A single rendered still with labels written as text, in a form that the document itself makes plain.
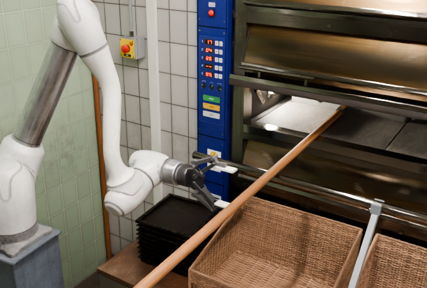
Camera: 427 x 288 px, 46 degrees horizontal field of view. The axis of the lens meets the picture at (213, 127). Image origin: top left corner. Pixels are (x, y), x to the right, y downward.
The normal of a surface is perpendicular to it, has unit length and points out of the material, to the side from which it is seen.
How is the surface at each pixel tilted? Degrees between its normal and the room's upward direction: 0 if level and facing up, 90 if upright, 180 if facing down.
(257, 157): 70
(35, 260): 90
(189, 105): 90
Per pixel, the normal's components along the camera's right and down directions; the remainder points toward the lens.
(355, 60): -0.50, -0.04
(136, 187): 0.72, -0.11
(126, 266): 0.01, -0.93
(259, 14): -0.54, 0.30
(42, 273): 0.88, 0.18
